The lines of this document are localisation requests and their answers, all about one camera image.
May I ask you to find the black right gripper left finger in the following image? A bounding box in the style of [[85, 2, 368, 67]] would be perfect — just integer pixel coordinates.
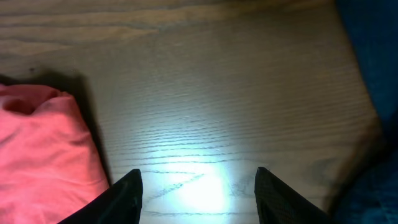
[[60, 169, 143, 224]]

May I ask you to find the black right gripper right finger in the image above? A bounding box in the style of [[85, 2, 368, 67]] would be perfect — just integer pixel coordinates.
[[254, 167, 333, 224]]

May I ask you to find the orange printed t-shirt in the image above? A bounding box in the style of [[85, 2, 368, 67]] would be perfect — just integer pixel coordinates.
[[1, 85, 109, 223]]

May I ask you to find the dark blue denim garment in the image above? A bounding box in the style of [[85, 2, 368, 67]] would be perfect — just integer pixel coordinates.
[[334, 0, 397, 223]]

